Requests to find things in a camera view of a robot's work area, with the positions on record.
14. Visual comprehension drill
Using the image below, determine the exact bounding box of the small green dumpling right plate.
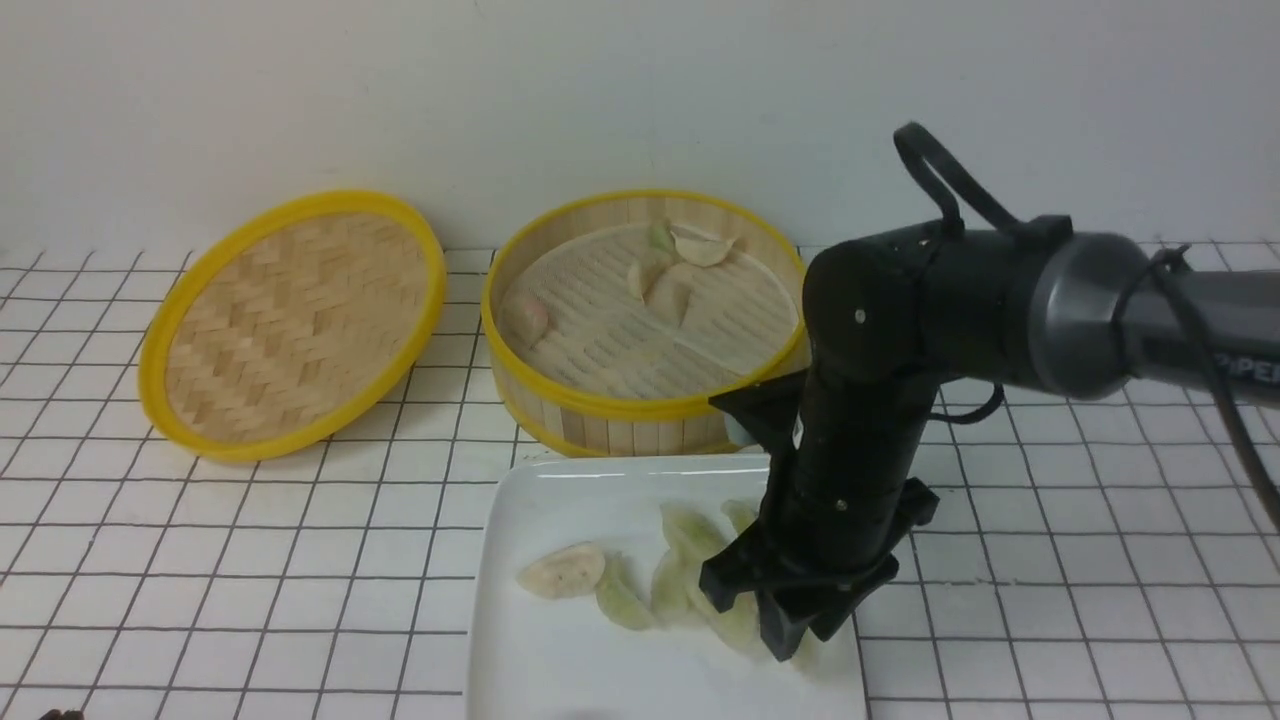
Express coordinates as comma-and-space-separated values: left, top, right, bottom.
719, 498, 758, 536

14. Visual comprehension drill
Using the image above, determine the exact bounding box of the white dumpling top in steamer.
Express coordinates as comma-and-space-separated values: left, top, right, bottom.
669, 225, 737, 268

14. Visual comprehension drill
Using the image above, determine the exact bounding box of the yellow rimmed bamboo steamer basket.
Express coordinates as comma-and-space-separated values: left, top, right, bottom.
481, 190, 809, 457

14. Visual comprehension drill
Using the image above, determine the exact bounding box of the yellow rimmed bamboo steamer lid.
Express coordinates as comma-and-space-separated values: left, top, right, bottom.
137, 190, 447, 464

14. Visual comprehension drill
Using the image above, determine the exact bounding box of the dark object bottom left corner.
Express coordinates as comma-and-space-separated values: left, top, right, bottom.
38, 708, 84, 720

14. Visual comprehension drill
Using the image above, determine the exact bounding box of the pink dumpling left in steamer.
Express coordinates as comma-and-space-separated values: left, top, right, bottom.
502, 291, 550, 348

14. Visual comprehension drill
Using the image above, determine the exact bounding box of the green dumpling top in steamer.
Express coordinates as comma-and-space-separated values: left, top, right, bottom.
646, 219, 676, 256

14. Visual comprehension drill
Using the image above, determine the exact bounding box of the white dumpling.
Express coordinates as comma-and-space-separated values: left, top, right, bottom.
626, 258, 691, 327
515, 542, 607, 600
669, 225, 737, 268

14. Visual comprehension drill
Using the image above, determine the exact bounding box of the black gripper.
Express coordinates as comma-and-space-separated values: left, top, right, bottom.
699, 370, 940, 662

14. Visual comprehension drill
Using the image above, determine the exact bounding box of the white square plate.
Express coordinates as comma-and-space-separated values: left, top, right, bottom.
466, 454, 868, 719

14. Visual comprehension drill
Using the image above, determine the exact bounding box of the green dumpling top on plate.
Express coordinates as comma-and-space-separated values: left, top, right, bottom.
659, 502, 728, 562

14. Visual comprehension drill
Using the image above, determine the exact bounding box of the green dumpling centre on plate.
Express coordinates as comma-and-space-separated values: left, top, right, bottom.
649, 550, 705, 626

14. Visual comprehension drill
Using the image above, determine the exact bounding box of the green dumpling left on plate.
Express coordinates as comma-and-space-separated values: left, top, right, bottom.
594, 552, 657, 632

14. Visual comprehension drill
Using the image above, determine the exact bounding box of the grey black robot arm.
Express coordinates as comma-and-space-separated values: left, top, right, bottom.
699, 217, 1277, 662

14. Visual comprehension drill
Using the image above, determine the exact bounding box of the pinkish green dumpling on plate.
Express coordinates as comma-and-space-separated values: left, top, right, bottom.
687, 585, 819, 673

